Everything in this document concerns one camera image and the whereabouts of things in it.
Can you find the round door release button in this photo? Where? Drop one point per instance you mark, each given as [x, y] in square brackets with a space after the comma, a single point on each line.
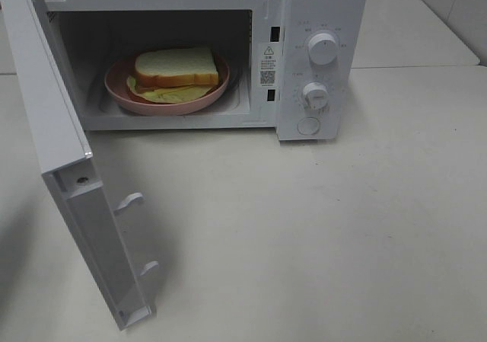
[308, 126]

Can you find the pink round plate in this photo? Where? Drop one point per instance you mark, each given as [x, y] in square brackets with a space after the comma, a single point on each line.
[118, 87]

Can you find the sandwich with lettuce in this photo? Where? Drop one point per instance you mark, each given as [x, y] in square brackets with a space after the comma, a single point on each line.
[173, 76]

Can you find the white microwave door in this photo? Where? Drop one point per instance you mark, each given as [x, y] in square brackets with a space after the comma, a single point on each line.
[48, 86]

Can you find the lower white timer knob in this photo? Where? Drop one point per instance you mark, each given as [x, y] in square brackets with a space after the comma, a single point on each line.
[315, 96]

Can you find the white microwave oven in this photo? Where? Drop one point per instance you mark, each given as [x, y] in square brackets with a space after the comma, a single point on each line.
[267, 37]

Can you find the upper white power knob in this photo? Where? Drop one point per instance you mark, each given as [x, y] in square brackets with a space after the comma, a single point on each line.
[322, 48]

